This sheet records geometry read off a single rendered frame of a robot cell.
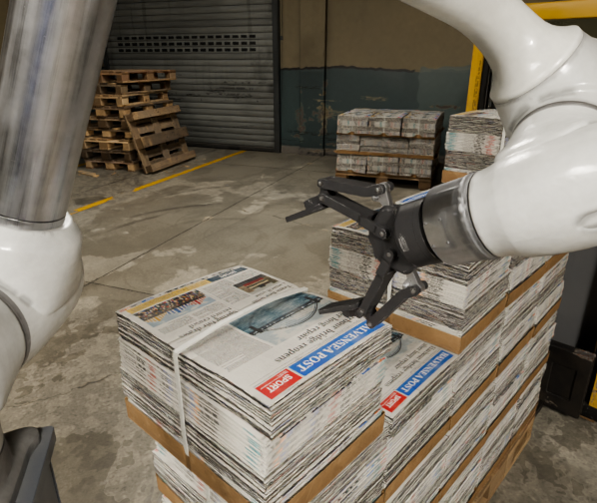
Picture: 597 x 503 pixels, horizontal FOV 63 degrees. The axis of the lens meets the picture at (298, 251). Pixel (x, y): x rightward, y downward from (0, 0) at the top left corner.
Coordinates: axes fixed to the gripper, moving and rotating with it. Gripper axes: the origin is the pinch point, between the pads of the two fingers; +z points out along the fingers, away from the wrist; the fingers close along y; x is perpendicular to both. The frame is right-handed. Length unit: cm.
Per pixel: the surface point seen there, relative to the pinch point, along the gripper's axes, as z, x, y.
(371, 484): 19, 13, 45
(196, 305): 26.3, -4.4, 1.5
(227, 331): 17.5, -6.0, 6.4
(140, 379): 34.2, -14.8, 10.1
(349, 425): 8.9, 4.1, 27.4
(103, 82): 545, 283, -274
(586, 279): 24, 174, 56
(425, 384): 13.4, 31.9, 34.0
